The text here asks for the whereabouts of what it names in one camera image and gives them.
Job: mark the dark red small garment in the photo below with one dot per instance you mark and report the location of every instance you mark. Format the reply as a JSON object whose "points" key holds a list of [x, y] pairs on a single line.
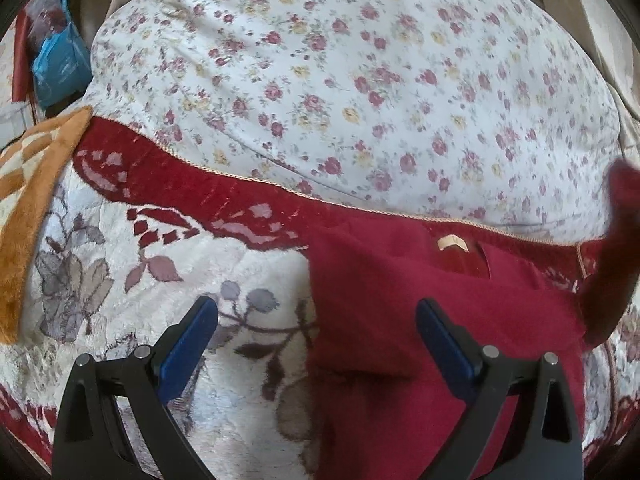
{"points": [[380, 310]]}

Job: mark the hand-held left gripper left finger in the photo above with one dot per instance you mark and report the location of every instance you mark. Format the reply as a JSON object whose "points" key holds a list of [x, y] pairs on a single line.
{"points": [[187, 347]]}

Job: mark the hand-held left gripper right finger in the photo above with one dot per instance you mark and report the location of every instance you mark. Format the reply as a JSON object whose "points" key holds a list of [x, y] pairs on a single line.
{"points": [[442, 347]]}

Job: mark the dark red bag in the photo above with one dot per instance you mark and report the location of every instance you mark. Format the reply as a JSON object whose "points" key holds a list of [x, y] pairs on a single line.
{"points": [[44, 20]]}

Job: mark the blue plastic bag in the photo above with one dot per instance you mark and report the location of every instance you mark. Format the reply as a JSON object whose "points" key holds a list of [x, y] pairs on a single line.
{"points": [[60, 62]]}

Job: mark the orange checkered plush blanket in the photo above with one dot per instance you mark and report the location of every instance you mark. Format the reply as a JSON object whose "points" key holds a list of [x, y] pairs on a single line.
{"points": [[25, 195]]}

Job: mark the red and white floral blanket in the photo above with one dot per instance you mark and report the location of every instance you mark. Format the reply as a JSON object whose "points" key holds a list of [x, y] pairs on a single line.
{"points": [[165, 185]]}

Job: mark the white floral quilt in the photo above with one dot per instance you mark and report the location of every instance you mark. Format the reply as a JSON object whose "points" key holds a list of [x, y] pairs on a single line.
{"points": [[350, 85]]}

